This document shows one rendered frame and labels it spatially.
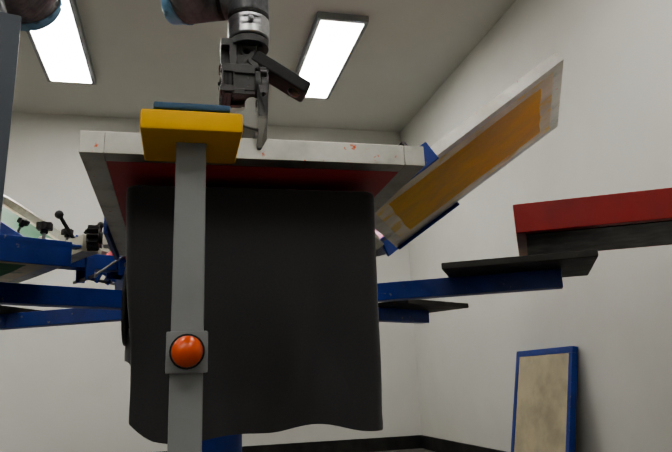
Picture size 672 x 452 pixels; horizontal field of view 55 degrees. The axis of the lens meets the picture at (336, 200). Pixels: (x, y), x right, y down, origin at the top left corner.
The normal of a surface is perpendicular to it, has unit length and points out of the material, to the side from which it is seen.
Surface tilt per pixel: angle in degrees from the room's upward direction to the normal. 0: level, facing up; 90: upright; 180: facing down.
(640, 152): 90
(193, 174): 90
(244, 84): 89
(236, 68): 89
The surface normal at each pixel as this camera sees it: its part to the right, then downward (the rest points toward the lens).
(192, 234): 0.23, -0.27
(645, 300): -0.97, -0.03
